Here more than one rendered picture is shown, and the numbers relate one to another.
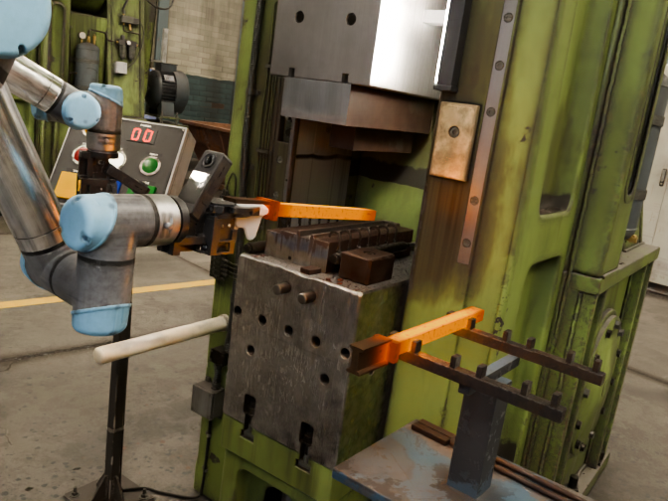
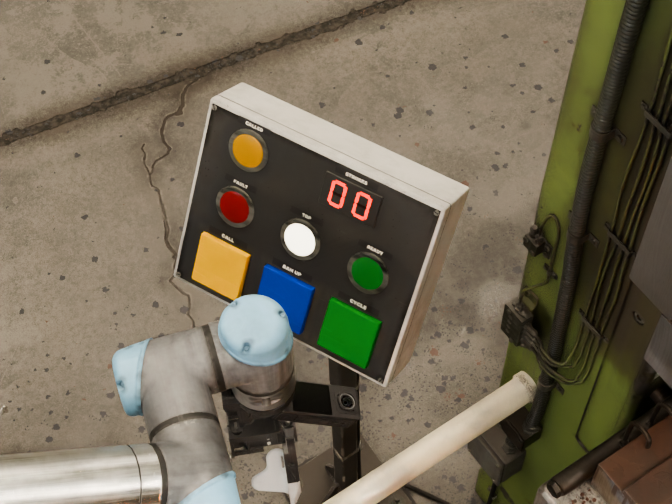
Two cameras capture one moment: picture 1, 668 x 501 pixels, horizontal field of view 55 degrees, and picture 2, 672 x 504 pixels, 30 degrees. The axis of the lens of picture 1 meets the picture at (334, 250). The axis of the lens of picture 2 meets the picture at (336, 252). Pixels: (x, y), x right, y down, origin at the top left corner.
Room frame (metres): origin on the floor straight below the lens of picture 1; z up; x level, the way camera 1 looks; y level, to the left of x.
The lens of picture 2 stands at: (0.96, 0.24, 2.45)
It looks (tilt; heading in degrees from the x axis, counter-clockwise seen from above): 58 degrees down; 23
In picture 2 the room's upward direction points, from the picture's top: 2 degrees counter-clockwise
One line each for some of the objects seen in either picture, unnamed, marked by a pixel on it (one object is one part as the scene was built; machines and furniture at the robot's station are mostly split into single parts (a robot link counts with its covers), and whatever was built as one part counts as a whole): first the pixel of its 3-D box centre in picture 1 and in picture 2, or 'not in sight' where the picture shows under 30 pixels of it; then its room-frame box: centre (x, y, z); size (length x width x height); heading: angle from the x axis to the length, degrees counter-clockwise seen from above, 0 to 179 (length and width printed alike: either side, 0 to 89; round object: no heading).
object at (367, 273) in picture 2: (149, 165); (367, 273); (1.72, 0.52, 1.09); 0.05 x 0.03 x 0.04; 56
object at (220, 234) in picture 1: (197, 224); not in sight; (0.98, 0.22, 1.11); 0.12 x 0.08 x 0.09; 146
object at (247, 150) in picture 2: not in sight; (248, 150); (1.79, 0.71, 1.16); 0.05 x 0.03 x 0.04; 56
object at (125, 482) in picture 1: (109, 485); (345, 485); (1.82, 0.60, 0.05); 0.22 x 0.22 x 0.09; 56
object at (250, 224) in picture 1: (252, 222); not in sight; (1.06, 0.14, 1.10); 0.09 x 0.03 x 0.06; 143
